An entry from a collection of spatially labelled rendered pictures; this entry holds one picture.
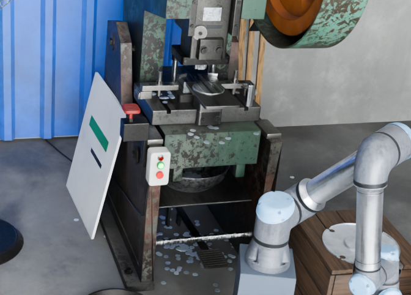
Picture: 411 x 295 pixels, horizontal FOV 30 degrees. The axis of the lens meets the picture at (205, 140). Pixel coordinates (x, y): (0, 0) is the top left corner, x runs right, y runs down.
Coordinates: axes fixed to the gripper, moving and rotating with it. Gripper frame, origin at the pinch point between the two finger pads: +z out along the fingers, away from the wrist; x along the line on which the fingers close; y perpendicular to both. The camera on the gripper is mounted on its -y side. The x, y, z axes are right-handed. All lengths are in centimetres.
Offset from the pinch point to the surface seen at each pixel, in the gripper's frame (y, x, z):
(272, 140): 31, -27, 40
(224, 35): 52, -65, 50
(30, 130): 138, 12, 164
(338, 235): 4.6, 2.3, 20.7
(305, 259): 16.3, 12.3, 19.4
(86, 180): 104, 12, 91
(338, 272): 9.6, 7.0, -1.8
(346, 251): 4.1, 3.9, 10.0
